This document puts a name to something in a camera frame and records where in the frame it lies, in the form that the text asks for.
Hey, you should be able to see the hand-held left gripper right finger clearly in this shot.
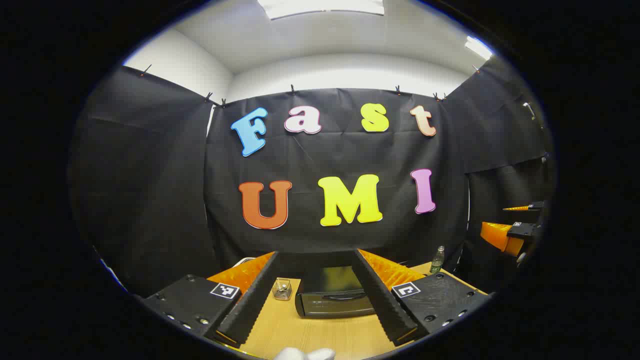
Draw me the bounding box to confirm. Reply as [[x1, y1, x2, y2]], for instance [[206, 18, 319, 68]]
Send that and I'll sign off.
[[351, 248, 493, 347]]

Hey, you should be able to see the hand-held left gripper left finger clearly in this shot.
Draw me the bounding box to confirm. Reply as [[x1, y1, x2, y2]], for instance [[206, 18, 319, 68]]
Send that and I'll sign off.
[[141, 251, 280, 349]]

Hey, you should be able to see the black electric oven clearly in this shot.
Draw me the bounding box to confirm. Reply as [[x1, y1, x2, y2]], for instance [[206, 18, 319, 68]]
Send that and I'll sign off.
[[295, 265, 377, 319]]

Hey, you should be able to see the clear green-label water bottle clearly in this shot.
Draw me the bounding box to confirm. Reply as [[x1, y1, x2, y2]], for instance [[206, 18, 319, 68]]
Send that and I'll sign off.
[[430, 245, 446, 275]]

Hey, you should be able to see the black backdrop cloth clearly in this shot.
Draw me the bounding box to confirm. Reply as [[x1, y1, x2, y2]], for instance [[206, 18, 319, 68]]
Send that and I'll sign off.
[[70, 55, 556, 298]]

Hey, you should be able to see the small ceiling light panel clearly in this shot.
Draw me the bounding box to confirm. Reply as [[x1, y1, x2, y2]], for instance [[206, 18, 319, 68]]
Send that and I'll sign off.
[[464, 36, 493, 61]]

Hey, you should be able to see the large ceiling light panel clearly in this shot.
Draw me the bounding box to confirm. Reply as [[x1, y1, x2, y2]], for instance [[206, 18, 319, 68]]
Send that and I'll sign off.
[[257, 0, 386, 21]]

